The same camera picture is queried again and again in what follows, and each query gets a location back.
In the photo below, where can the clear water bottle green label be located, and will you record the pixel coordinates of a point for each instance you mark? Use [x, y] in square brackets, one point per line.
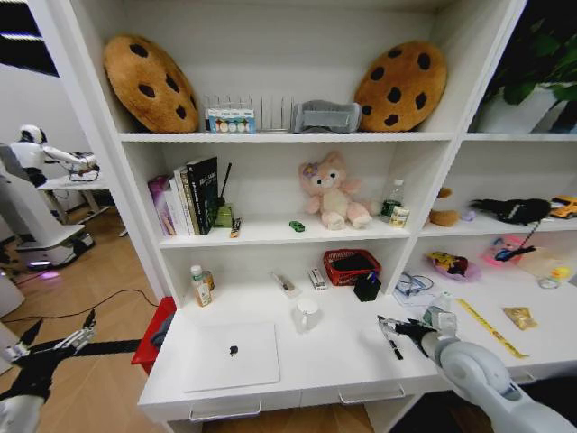
[393, 198]

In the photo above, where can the green reed diffuser bottle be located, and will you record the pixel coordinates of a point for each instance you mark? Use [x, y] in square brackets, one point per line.
[224, 212]

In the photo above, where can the silver laptop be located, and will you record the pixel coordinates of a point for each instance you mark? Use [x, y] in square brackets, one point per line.
[234, 361]

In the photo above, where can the small pale drink carton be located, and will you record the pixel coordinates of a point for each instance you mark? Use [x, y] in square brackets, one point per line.
[400, 217]

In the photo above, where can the red storage box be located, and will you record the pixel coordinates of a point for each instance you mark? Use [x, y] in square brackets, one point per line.
[146, 347]

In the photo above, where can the black window panel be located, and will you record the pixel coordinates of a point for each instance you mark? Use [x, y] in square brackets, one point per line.
[24, 40]

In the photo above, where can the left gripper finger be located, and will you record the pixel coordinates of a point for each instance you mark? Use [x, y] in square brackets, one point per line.
[30, 333]
[74, 339]

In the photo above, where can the small white box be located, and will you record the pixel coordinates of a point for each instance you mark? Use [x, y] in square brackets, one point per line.
[317, 279]

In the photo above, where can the white humanoid robot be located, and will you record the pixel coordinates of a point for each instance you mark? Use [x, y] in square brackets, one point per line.
[40, 151]

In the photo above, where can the white plant pot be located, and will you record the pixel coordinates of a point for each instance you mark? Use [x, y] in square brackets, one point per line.
[514, 113]

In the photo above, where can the black pen holder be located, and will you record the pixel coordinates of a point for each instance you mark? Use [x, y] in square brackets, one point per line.
[366, 289]

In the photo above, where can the yellow ruler strip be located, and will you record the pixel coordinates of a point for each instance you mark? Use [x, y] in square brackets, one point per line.
[491, 329]

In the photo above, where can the beige spine book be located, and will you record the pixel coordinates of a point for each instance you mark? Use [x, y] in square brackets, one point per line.
[187, 200]

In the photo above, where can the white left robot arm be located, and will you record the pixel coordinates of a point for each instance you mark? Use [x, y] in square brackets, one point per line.
[13, 417]

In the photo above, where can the gold snack packet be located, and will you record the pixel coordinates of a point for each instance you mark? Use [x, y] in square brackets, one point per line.
[520, 318]

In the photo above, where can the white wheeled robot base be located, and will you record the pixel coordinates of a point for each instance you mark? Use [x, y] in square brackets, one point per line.
[31, 221]

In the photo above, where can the red plastic basket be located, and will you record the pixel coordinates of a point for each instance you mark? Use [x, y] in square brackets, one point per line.
[336, 275]

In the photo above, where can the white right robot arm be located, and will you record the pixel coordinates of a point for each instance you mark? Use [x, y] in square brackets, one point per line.
[478, 379]

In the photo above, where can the white mug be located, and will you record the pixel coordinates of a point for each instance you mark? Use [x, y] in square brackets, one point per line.
[307, 315]

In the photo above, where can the black flat strip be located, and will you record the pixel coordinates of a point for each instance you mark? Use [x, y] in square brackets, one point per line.
[112, 347]

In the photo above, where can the yellow rubber duck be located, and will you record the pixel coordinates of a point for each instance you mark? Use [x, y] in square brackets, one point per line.
[561, 273]

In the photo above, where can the brown plush bear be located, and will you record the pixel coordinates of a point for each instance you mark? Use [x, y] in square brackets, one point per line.
[444, 215]

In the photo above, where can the black book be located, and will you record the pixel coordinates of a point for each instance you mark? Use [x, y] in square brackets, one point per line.
[204, 194]

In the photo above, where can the white book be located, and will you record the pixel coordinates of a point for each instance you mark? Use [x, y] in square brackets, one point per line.
[173, 205]

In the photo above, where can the small clear plastic bottle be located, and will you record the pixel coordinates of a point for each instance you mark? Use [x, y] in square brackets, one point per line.
[439, 301]

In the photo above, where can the grey fabric pouch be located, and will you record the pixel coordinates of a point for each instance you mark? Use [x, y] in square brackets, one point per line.
[324, 117]

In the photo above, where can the small purple toy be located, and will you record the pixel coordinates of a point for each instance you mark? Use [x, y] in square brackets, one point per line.
[468, 215]

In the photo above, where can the orange juice bottle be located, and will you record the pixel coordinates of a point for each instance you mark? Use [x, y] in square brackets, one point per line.
[200, 288]

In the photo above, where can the pink toy case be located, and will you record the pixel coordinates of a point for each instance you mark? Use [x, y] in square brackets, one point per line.
[493, 252]

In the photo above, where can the white shelf desk unit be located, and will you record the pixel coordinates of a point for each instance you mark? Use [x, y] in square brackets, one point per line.
[288, 266]

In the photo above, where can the green toy car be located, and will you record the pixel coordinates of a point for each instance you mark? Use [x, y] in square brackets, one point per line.
[296, 225]

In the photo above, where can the blue box with coloured dots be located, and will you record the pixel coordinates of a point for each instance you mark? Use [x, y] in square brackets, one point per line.
[231, 121]

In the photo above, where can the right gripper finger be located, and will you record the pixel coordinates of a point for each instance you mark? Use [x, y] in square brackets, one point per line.
[391, 330]
[391, 321]

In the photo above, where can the white standing desk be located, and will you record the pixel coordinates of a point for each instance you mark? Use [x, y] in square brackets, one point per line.
[76, 187]

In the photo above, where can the brown cookie pillow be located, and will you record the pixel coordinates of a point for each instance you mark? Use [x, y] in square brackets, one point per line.
[149, 83]
[401, 88]

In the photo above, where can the green leafy plant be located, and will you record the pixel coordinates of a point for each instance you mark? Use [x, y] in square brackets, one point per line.
[541, 49]

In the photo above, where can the small snack bar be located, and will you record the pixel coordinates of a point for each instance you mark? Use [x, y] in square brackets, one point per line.
[235, 227]

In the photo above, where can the yellow toy car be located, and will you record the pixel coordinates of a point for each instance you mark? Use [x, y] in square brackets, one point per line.
[564, 206]

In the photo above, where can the grey cloth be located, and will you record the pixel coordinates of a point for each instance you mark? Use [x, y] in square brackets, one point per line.
[163, 331]

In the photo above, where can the pink plush cat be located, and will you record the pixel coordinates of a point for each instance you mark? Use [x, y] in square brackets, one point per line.
[333, 194]

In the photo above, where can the purple book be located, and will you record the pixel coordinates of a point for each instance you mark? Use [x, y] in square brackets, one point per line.
[158, 203]

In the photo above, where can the clear tape roll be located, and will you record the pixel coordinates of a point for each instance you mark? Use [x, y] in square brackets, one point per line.
[547, 283]

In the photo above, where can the black marker pen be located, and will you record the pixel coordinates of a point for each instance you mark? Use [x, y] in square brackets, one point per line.
[396, 350]

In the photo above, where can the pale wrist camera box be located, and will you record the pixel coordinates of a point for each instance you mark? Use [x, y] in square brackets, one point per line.
[11, 352]

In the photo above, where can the small amber bottle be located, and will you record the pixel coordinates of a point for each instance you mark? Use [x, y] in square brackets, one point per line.
[208, 279]

